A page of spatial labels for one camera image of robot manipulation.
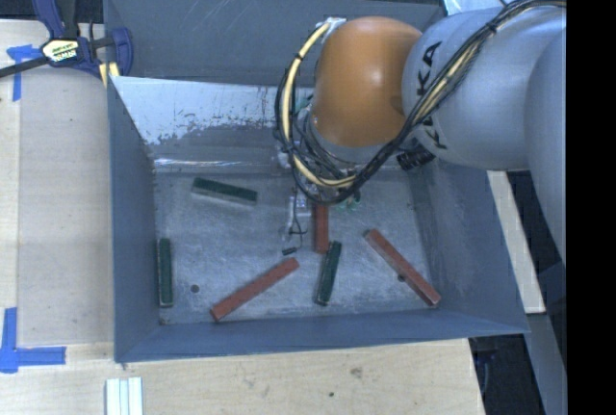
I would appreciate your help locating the black cylinder on white bracket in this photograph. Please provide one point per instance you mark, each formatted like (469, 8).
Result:
(417, 159)

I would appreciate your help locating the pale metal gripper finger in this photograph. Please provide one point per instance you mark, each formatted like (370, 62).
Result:
(299, 206)

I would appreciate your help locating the grey metal bin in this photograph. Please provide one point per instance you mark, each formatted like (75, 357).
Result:
(231, 230)

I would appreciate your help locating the red-brown flat block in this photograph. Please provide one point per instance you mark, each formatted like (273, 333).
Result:
(402, 267)
(321, 230)
(255, 289)

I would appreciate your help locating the pale wood flat board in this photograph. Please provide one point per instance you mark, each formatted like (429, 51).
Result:
(62, 211)

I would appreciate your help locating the dark green flat block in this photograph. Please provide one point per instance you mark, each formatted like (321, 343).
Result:
(224, 192)
(328, 273)
(165, 272)

